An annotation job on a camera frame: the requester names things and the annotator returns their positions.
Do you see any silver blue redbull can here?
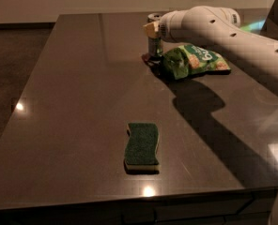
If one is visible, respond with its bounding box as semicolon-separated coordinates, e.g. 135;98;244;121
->
147;13;162;59

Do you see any green rice chip bag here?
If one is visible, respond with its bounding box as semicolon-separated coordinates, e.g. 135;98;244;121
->
162;44;231;80

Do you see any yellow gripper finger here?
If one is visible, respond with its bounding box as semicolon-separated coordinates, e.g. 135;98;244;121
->
143;22;160;38

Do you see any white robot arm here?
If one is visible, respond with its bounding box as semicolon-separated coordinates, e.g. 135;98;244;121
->
144;7;278;225

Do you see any green yellow scrub sponge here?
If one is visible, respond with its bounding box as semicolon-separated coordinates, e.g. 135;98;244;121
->
124;123;160;173

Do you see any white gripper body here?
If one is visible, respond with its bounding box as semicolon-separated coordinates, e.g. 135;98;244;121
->
159;10;186;43

